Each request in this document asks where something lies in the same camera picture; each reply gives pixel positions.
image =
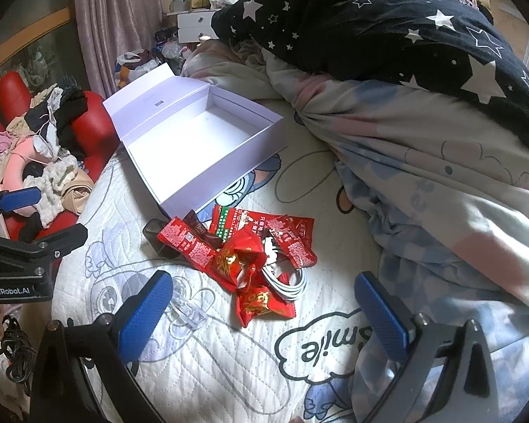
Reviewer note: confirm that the white quilted cartoon mattress pad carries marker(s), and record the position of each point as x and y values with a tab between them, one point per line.
229	361

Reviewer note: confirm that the dark grey charger block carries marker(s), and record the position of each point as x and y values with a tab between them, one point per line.
152	231

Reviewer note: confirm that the black star-print blanket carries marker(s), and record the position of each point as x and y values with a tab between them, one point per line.
379	31

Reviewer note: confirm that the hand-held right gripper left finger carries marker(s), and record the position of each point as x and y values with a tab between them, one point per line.
145	317

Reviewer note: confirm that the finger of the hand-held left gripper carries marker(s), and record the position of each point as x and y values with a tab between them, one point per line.
20	198
66	238

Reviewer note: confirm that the wooden framed glass partition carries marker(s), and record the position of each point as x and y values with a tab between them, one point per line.
26	44

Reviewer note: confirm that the white hinged gift box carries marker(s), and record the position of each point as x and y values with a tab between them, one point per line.
194	136

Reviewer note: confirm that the red gold-print candy packet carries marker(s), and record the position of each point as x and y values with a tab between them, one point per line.
233	260
260	302

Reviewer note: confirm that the white nightstand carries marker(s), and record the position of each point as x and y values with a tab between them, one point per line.
194	22

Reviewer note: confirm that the pile of plastic bags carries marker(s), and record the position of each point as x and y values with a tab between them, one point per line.
172	44

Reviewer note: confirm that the red leather chair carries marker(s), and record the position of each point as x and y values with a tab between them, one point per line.
97	141

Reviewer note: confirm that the cream round knob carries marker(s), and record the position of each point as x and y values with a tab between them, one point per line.
205	38

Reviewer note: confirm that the mauve curtain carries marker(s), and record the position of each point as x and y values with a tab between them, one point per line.
114	17

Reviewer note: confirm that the pile of clothes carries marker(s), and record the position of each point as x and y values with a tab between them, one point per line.
39	123

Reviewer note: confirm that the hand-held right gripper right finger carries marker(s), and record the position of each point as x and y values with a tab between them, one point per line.
379	317

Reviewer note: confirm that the clear plastic clip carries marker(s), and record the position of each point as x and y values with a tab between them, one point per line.
189	313

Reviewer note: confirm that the white plastic shopping bag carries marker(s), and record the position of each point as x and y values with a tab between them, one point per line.
136	64

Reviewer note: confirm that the pastel cartoon duvet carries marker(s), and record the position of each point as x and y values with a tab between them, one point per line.
423	163

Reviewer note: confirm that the small red snack packet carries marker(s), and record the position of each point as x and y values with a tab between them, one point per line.
185	240
297	246

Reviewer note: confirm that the brown snack packet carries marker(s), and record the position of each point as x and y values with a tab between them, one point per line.
200	229

